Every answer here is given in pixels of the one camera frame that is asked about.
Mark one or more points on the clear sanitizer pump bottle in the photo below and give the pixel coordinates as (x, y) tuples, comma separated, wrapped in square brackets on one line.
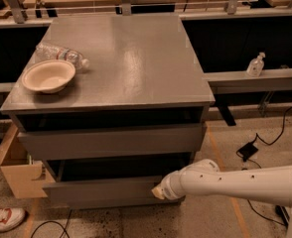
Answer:
[(255, 67)]

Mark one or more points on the grey drawer cabinet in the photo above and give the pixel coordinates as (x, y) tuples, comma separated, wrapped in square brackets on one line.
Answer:
[(143, 72)]

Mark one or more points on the grey metal rail shelf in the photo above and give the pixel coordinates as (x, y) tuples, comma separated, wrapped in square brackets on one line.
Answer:
[(228, 82)]

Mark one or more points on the cardboard box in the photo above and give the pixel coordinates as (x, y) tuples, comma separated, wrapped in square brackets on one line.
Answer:
[(25, 176)]

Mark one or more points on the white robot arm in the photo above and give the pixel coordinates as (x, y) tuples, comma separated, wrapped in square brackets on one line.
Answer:
[(269, 185)]

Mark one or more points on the black cylindrical rod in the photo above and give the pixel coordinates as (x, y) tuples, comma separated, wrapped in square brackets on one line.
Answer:
[(282, 212)]

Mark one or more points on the clear plastic water bottle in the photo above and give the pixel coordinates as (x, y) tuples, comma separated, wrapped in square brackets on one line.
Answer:
[(47, 51)]

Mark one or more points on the white paper bowl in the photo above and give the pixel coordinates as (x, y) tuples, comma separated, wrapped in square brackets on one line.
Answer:
[(49, 76)]

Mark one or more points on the yellow foam padded gripper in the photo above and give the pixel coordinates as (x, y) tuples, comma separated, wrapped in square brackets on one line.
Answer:
[(168, 187)]

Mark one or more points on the grey drawer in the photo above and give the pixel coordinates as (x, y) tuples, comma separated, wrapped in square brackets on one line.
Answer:
[(102, 143), (108, 182)]

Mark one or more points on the white red sneaker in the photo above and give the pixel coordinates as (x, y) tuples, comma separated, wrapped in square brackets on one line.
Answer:
[(11, 218)]

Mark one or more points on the black power adapter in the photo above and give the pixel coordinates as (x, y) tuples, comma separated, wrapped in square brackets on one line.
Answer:
[(247, 151)]

